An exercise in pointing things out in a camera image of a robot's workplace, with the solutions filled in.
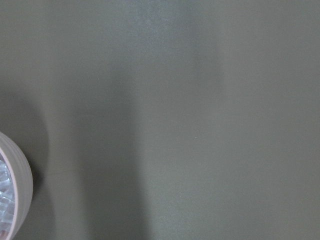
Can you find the pink bowl of ice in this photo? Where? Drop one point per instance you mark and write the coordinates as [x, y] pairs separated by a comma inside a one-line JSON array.
[[16, 188]]

